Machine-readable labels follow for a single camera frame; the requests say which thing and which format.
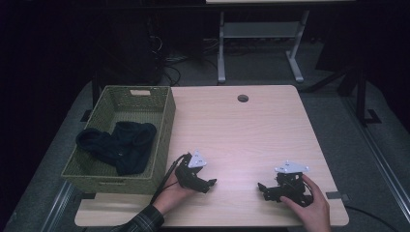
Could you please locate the dark cloth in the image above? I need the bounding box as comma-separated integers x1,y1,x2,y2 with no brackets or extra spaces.
75,121,159,177

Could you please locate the tangle of floor cables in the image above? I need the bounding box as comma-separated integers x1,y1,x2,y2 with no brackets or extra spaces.
147,33,220,86

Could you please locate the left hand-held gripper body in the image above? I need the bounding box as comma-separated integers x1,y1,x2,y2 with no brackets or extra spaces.
174,149,211,194

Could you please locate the person's left hand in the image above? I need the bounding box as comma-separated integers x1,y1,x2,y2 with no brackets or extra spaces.
151,169,198,216

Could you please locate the black metal stand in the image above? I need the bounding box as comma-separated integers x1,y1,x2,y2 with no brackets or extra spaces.
353,69,383,128

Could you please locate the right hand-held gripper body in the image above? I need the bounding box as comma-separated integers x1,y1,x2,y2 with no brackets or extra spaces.
264,159,314,208

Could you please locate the green woven basket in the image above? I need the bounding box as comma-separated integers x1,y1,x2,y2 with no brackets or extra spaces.
60,84,177,196

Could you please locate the black cable on floor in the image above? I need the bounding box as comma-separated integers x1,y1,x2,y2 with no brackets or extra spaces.
343,204,402,232

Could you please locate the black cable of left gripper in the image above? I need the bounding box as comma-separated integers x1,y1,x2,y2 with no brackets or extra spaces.
149,154,190,206

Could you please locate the white metal stand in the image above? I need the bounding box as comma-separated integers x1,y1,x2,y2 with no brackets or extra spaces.
217,10,311,85

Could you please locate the person's right hand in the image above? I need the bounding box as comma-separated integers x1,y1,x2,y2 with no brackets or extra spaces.
278,173,333,232

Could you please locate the grey tape strip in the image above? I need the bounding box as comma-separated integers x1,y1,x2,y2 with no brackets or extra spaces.
325,190,351,201

